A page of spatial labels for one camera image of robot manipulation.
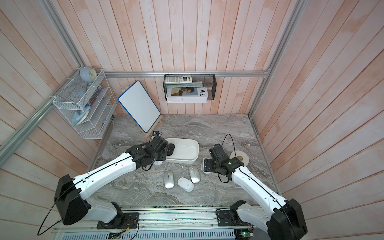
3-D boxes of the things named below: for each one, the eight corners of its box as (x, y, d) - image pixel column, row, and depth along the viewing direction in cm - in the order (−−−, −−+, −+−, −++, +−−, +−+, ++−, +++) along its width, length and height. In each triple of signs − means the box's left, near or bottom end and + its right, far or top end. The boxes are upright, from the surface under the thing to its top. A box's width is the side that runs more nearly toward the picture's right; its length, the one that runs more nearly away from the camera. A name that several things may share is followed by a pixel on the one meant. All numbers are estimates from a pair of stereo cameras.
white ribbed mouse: (175, 185, 86) (175, 183, 85) (181, 176, 90) (181, 175, 88) (190, 194, 83) (190, 193, 81) (195, 185, 86) (195, 183, 85)
